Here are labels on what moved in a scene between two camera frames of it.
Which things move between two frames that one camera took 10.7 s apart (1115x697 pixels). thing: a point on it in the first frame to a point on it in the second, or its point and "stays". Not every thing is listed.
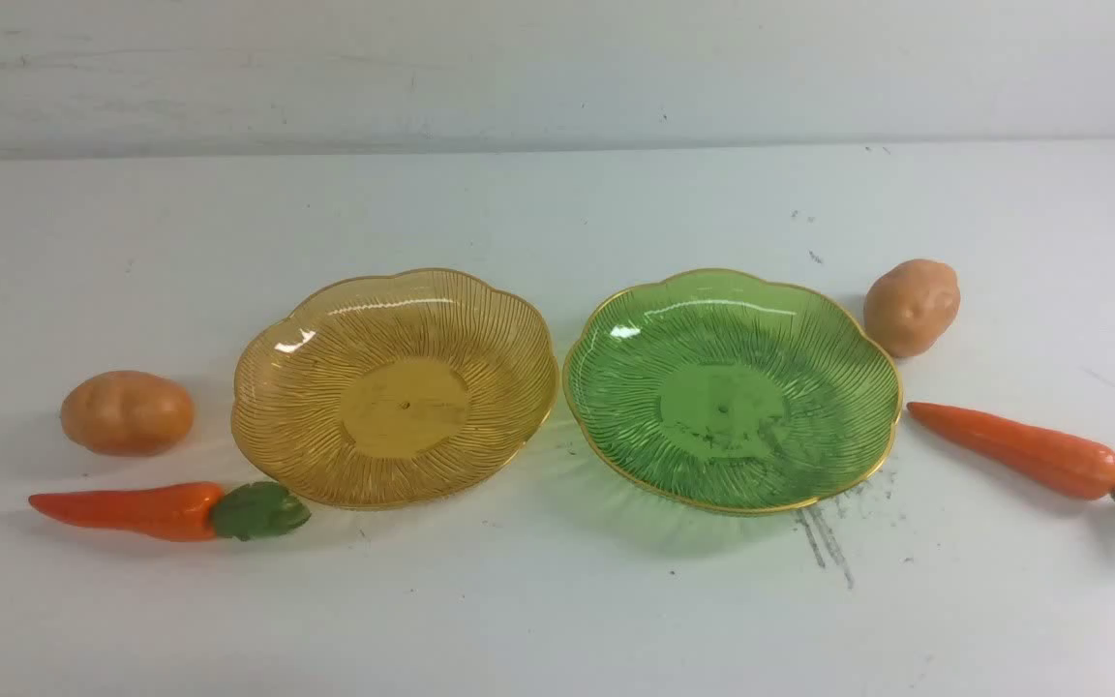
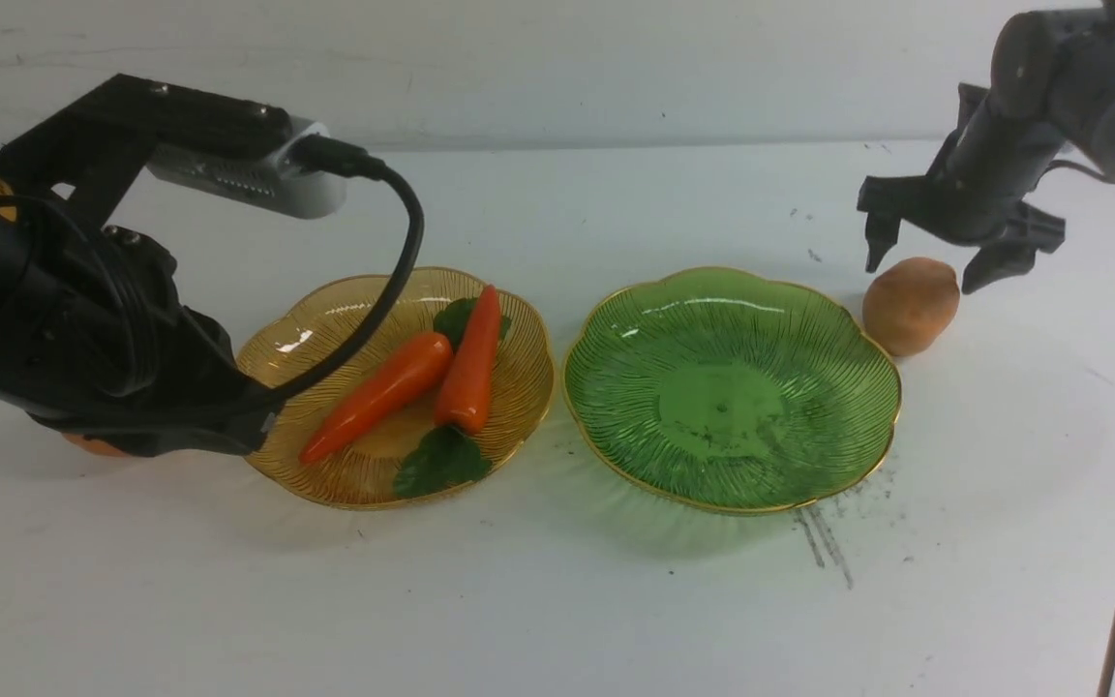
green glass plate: x=731 y=392 stays
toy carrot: x=183 y=512 to x=408 y=370
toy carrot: x=1046 y=462 to x=462 y=402
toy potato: x=910 y=305 stays
